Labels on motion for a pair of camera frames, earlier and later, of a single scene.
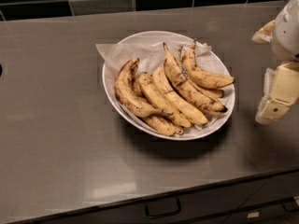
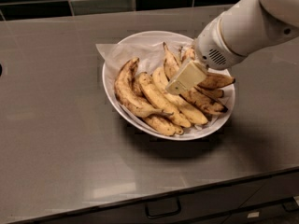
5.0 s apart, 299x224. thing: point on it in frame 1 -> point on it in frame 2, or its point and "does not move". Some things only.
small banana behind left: [136, 85] does not move
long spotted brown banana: [180, 81] does not move
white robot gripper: [287, 32] -> [212, 47]
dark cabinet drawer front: [266, 199] does not move
